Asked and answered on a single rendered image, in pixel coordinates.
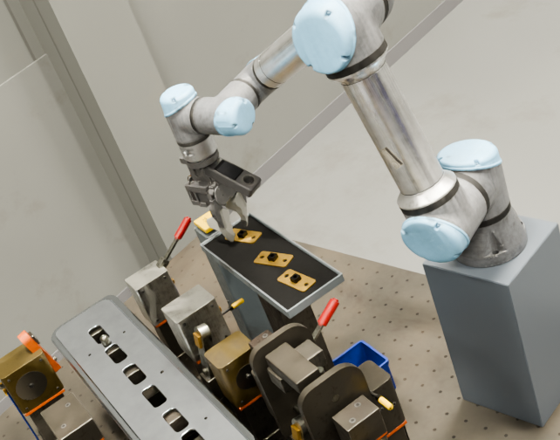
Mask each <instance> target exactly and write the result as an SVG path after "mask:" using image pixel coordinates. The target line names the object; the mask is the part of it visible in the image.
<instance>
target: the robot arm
mask: <svg viewBox="0 0 560 440"><path fill-rule="evenodd" d="M393 4H394V0H308V1H307V2H306V3H305V4H304V6H303V8H302V9H301V10H300V11H299V12H298V14H297V16H296V18H295V20H294V24H293V26H291V27H290V28H289V29H288V30H287V31H286V32H285V33H284V34H283V35H282V36H281V37H280V38H278V39H277V40H276V41H275V42H274V43H273V44H272V45H270V46H269V47H268V48H267V49H266V50H265V51H263V52H262V53H261V54H260V55H259V56H257V57H256V58H253V59H252V60H250V62H249V63H248V64H247V65H246V66H245V68H244V69H243V70H242V71H241V72H240V73H239V74H238V75H237V76H236V77H235V78H234V79H233V80H232V81H231V82H230V83H229V84H228V85H227V86H226V87H225V88H224V89H223V90H222V91H220V93H219V94H218V95H216V96H215V97H198V96H197V95H196V94H197V92H196V91H195V90H194V88H193V87H192V86H191V85H190V84H179V85H176V86H172V87H170V88H168V89H167V90H166V91H165V92H164V93H163V94H162V95H161V97H160V104H161V107H162V110H163V112H164V117H165V118H166V119H167V122H168V125H169V126H170V128H171V130H172V133H173V135H174V138H175V140H176V142H177V144H178V146H179V149H180V151H181V154H182V156H181V157H180V158H179V159H180V161H181V164H187V166H188V170H189V172H190V175H189V176H190V178H189V179H188V182H187V183H186V184H185V185H184V186H185V189H186V191H187V192H188V196H189V198H190V200H191V202H192V204H193V205H198V206H200V207H206V208H207V207H208V206H209V211H210V214H211V216H212V217H210V218H208V219H207V225H208V226H209V227H210V228H212V229H214V230H218V231H220V232H221V233H222V234H223V235H224V236H225V237H226V238H227V239H228V240H229V241H230V242H234V240H235V235H236V234H235V233H234V231H233V226H232V224H231V223H230V221H229V210H233V211H235V212H237V214H238V215H239V216H240V218H241V222H242V224H243V225H244V227H247V226H248V207H247V199H246V196H247V197H252V195H253V194H254V193H255V192H256V190H257V189H258V188H259V187H260V185H261V180H262V179H261V178H260V177H259V176H257V175H254V174H252V173H250V172H249V171H247V170H245V169H243V168H240V167H239V166H237V165H235V164H234V163H232V162H229V161H227V160H225V159H223V158H221V157H220V156H219V151H218V149H217V144H216V141H215V138H214V136H213V134H214V135H223V136H228V137H231V136H235V135H245V134H247V133H248V132H249V131H250V130H251V129H252V125H253V123H254V122H255V117H256V116H255V110H256V109H257V108H258V107H259V106H260V105H261V104H262V103H263V101H264V100H265V99H266V98H267V97H268V96H270V95H271V94H272V93H273V92H275V91H276V89H277V88H279V87H280V86H281V85H282V84H284V83H285V82H286V81H287V80H289V79H290V78H291V77H293V76H294V75H295V74H296V73H298V72H299V71H300V70H302V69H303V68H304V67H305V66H312V67H313V71H315V72H319V73H322V74H325V75H326V77H327V78H328V80H331V81H335V82H338V83H340V84H341V85H342V87H343V88H344V90H345V92H346V94H347V96H348V98H349V100H350V102H351V103H352V105H353V107H354V109H355V110H356V112H357V114H358V116H359V118H360V119H361V121H362V123H363V125H364V127H365V129H366V131H367V133H368V134H369V135H370V137H371V139H372V142H373V144H374V145H375V147H376V149H377V150H378V152H379V154H380V156H381V158H382V160H383V162H384V163H385V165H386V167H387V169H388V170H389V172H390V174H391V176H392V178H393V180H394V181H395V183H396V185H397V187H398V188H399V190H400V193H399V196H398V199H397V204H398V205H399V207H400V210H401V212H402V213H403V215H404V217H405V219H406V221H405V222H404V223H403V224H402V227H401V228H402V229H401V231H400V234H401V238H402V240H403V242H404V244H405V245H406V247H407V248H408V249H409V250H410V251H412V252H413V253H414V254H416V255H417V256H419V257H421V258H424V259H426V260H428V261H432V262H437V263H446V262H450V261H453V260H455V259H457V260H458V261H459V262H460V263H462V264H464V265H467V266H471V267H476V268H487V267H493V266H497V265H502V264H504V263H507V262H508V261H510V260H512V259H513V258H515V257H517V256H518V255H519V254H520V253H521V252H522V251H523V249H524V248H525V246H526V244H527V242H528V235H527V231H526V228H525V225H524V223H523V221H522V219H521V218H520V217H518V215H517V214H516V212H515V210H514V209H513V207H512V206H511V203H510V200H509V192H508V188H507V184H506V181H505V176H504V173H503V169H502V158H501V157H500V156H499V152H498V149H497V147H496V146H495V145H494V144H493V143H491V142H489V141H485V140H476V139H474V140H464V141H457V142H455V143H452V144H450V145H448V146H446V147H444V148H443V149H442V150H441V151H440V152H439V153H438V154H437V158H436V156H435V154H434V151H433V150H432V148H431V146H430V144H429V142H428V140H427V138H426V136H425V135H424V133H423V131H422V129H421V127H420V124H419V122H418V121H417V120H416V118H415V116H414V114H413V111H412V109H411V107H410V106H409V104H408V103H407V101H406V98H405V96H404V94H403V92H402V91H401V89H400V86H399V85H398V83H397V81H396V79H395V78H394V76H393V73H392V71H391V69H390V67H389V66H388V64H387V62H386V60H385V56H386V53H387V50H388V44H387V42H386V40H385V38H384V36H383V34H382V33H381V31H380V29H379V27H380V26H381V25H382V24H383V23H384V22H385V20H386V19H387V18H388V16H389V14H390V13H391V11H392V9H393ZM189 192H190V193H189ZM190 194H191V195H190ZM192 198H193V199H192ZM222 206H225V207H226V208H228V209H229V210H226V209H223V208H222Z"/></svg>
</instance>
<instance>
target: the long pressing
mask: <svg viewBox="0 0 560 440"><path fill-rule="evenodd" d="M95 327H101V328H102V329H103V330H104V331H105V332H106V334H107V335H108V336H109V339H110V341H111V342H112V344H111V345H110V346H109V347H103V345H102V343H101V344H99V343H98V342H97V341H96V340H95V339H94V338H93V337H92V336H91V335H90V332H91V331H92V330H93V329H94V328H95ZM123 332H125V333H123ZM51 342H52V343H53V345H54V346H55V347H56V348H57V350H58V351H59V352H60V353H61V354H62V355H63V356H64V358H65V359H66V360H67V362H68V363H69V364H70V365H71V367H72V368H73V369H74V371H75V372H76V373H77V374H78V376H79V377H80V378H81V380H82V381H83V382H84V383H85V385H86V386H87V387H88V388H89V389H90V390H91V391H92V393H93V394H94V395H95V397H96V398H97V399H98V400H99V402H100V403H101V404H102V406H103V407H104V408H105V409H106V411H107V412H108V413H109V415H110V416H111V417H112V418H113V420H114V421H115V422H116V423H117V424H118V425H119V427H120V428H121V429H122V430H123V432H124V433H125V434H126V436H127V437H128V438H129V439H130V440H183V439H182V438H183V437H184V436H185V435H186V434H187V433H188V432H189V431H191V430H195V431H196V432H197V433H198V435H199V436H200V437H201V438H202V439H203V440H257V438H256V435H255V434H254V433H253V432H252V431H251V430H250V429H249V428H248V427H247V426H246V425H245V424H244V423H243V422H242V421H241V420H240V419H239V418H238V417H237V416H236V415H235V414H234V413H233V412H232V411H231V410H230V409H229V408H228V407H227V406H226V405H225V404H224V403H223V402H222V401H221V400H220V399H219V398H218V397H217V396H216V395H215V394H214V393H213V392H212V391H211V390H210V389H209V388H208V387H207V386H206V385H205V384H204V383H203V382H202V381H201V380H200V379H199V378H198V377H197V376H196V375H195V374H194V373H193V372H192V371H191V370H190V369H189V368H188V367H187V366H186V365H185V364H184V363H183V362H182V361H181V360H180V359H179V358H178V357H177V356H176V355H175V354H174V353H173V352H172V351H171V350H170V349H169V348H168V347H167V346H166V345H165V344H164V343H163V342H162V341H161V340H160V339H159V338H158V337H157V336H156V335H155V334H154V333H153V332H152V331H151V330H150V329H149V328H148V327H147V326H146V325H145V324H144V323H143V322H142V321H141V320H140V319H139V318H138V317H137V316H136V315H135V314H134V313H133V312H132V311H131V310H130V309H129V308H128V307H127V306H126V305H125V304H124V303H123V302H122V301H121V300H120V299H119V298H118V297H116V296H114V295H107V296H105V297H104V298H103V299H101V300H99V301H98V302H96V303H95V304H93V305H91V306H89V307H88V308H86V309H85V310H84V311H83V312H81V313H79V314H77V315H76V316H74V317H73V318H71V319H70V320H67V321H66V322H65V323H64V324H62V325H61V326H59V327H58V328H57V329H56V330H55V331H54V332H53V334H52V336H51ZM114 345H117V346H118V347H119V348H120V349H121V350H122V351H123V352H124V354H125V355H126V356H127V357H126V358H125V360H123V361H122V362H120V363H115V362H114V361H113V360H112V359H111V357H110V356H109V355H108V354H107V353H106V350H107V349H109V348H110V347H112V346H114ZM89 354H90V356H88V355H89ZM132 365H135V366H136V367H137V368H138V369H139V370H140V371H141V372H142V373H143V375H144V376H145V377H146V379H145V380H144V381H142V382H141V383H139V384H137V385H134V384H133V383H132V382H131V380H130V379H129V378H128V377H127V376H126V375H125V374H124V371H125V370H126V369H127V368H129V367H131V366H132ZM161 371H164V372H163V373H162V374H161V373H160V372H161ZM151 387H156V388H157V389H158V390H159V391H160V392H161V394H162V395H163V396H164V397H165V398H166V399H167V400H166V401H165V402H164V403H163V404H162V405H161V406H159V407H157V408H155V407H154V406H153V405H152V404H151V403H150V401H148V399H147V398H146V397H145V396H144V395H143V393H144V392H145V391H146V390H147V389H149V388H151ZM173 409H176V410H177V411H178V412H179V413H180V415H181V416H182V417H183V418H184V419H185V420H186V421H187V422H188V426H187V427H186V428H185V429H184V430H182V431H180V432H176V431H175V430H174V429H173V428H172V427H171V426H170V424H169V423H168V422H167V421H166V420H165V419H164V415H165V414H166V413H168V412H169V411H171V410H173ZM205 417H207V418H208V419H206V420H205V419H204V418H205Z"/></svg>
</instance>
